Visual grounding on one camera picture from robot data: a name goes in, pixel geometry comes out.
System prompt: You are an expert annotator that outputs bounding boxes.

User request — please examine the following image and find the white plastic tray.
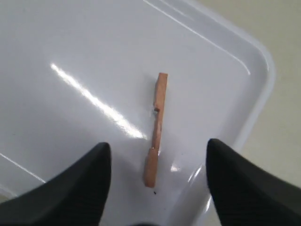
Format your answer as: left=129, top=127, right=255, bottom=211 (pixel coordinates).
left=0, top=0, right=276, bottom=226

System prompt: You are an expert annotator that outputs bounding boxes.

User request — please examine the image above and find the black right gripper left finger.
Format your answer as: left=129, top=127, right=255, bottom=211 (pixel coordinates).
left=0, top=143, right=111, bottom=226

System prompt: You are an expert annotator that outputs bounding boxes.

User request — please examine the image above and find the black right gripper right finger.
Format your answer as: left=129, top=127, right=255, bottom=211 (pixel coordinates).
left=206, top=138, right=301, bottom=226

